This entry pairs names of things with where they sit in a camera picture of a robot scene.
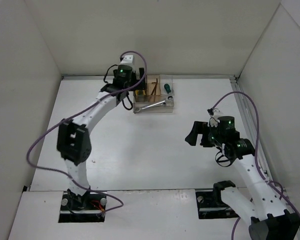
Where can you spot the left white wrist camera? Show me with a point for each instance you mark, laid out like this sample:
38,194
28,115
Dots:
128,60

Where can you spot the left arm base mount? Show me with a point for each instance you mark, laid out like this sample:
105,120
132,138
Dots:
89,208

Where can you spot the green handled stubby screwdriver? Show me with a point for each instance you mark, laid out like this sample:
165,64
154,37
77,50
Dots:
167,88

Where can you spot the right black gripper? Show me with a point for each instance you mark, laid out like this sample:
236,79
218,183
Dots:
205,135

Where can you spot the amber plastic bin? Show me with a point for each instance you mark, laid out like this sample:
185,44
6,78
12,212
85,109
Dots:
151,78

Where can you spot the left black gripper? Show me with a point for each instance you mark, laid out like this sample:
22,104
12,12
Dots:
141,75

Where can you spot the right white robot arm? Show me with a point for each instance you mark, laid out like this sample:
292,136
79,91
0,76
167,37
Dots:
265,215

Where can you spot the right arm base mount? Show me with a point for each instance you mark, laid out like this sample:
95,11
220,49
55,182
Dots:
210,205

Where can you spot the yellow handled needle-nose pliers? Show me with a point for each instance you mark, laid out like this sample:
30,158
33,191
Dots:
140,92

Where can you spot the clear small plastic bin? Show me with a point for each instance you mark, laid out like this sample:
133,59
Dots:
163,79

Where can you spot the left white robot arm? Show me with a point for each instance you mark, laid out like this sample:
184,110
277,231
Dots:
73,139

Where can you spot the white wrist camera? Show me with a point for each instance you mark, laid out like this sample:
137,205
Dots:
214,114
128,60

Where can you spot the clear long plastic bin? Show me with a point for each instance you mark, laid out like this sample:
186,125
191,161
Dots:
155,110

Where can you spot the silver ratchet wrench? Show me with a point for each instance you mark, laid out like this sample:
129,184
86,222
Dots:
162,103

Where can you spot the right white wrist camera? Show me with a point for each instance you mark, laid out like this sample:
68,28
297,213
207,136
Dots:
214,114

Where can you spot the grey smoked plastic bin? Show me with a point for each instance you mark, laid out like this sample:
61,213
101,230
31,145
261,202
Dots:
140,98

